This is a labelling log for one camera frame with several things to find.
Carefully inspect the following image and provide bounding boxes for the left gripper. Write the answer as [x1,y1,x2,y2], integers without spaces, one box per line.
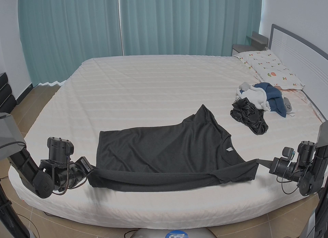
[69,156,96,184]

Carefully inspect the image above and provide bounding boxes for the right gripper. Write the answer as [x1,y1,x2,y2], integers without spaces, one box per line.
[269,157,290,179]

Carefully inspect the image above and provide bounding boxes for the black T-shirt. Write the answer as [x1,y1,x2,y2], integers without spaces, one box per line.
[87,104,259,193]

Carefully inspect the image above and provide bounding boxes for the pile of clothes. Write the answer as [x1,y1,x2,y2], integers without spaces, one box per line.
[230,82,295,135]

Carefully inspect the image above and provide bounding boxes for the bed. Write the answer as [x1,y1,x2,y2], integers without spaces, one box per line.
[8,23,328,230]

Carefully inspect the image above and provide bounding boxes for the white printed pillow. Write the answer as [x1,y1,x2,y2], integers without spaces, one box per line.
[233,50,305,90]

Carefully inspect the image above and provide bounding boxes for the grey bedside table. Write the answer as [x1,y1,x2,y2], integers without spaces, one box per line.
[232,31,268,56]

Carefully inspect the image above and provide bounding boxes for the blue-green curtain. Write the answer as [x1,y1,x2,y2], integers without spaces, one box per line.
[119,0,263,56]
[18,0,124,87]

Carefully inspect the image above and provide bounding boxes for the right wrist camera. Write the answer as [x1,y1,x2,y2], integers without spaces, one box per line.
[282,147,296,160]

